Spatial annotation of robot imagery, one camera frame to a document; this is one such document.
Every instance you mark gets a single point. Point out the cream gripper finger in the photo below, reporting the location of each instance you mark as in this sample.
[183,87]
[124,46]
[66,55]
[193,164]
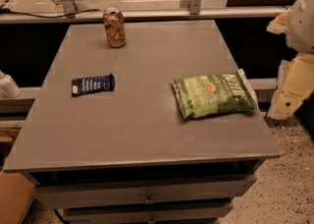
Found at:
[295,84]

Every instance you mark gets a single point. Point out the dark blue rxbar wrapper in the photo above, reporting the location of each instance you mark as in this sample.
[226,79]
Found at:
[89,85]

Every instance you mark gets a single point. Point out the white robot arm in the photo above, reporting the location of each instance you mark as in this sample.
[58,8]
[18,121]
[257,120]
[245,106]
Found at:
[298,26]

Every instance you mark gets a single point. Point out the green chip bag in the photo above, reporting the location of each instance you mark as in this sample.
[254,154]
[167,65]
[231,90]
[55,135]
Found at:
[202,96]

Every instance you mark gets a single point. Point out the grey drawer cabinet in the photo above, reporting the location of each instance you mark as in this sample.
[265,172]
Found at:
[98,156]

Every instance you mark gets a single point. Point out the gold drink can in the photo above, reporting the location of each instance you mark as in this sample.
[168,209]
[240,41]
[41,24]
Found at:
[114,27]

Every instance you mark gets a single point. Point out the upper drawer knob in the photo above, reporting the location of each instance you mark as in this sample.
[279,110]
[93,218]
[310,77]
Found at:
[149,200]

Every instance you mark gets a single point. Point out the drawer knob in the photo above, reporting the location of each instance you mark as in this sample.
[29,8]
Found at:
[149,200]
[151,221]

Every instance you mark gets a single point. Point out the lower drawer knob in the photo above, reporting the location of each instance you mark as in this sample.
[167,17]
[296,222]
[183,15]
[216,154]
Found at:
[151,221]

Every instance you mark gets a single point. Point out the white pipe fitting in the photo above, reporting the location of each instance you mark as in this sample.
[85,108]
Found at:
[8,86]

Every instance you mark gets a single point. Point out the brown cardboard box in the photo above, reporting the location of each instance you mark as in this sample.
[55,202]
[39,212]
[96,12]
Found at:
[15,197]

